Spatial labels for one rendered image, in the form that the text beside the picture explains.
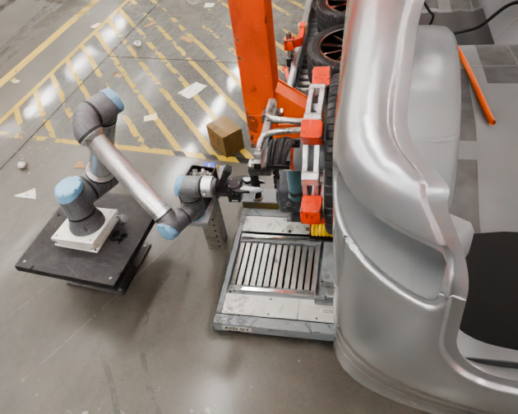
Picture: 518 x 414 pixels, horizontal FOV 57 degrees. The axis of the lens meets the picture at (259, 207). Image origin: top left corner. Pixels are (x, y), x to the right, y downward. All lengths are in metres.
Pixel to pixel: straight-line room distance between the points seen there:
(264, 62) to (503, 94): 1.02
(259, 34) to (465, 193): 1.12
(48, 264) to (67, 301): 0.30
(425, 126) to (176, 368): 1.63
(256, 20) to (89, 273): 1.46
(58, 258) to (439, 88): 2.01
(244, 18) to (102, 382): 1.82
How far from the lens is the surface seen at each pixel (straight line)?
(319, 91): 1.95
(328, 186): 1.73
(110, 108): 2.14
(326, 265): 2.42
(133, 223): 2.72
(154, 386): 2.49
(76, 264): 2.66
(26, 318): 2.99
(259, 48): 2.29
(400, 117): 0.89
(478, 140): 1.89
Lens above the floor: 2.17
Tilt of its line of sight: 46 degrees down
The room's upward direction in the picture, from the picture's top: 9 degrees counter-clockwise
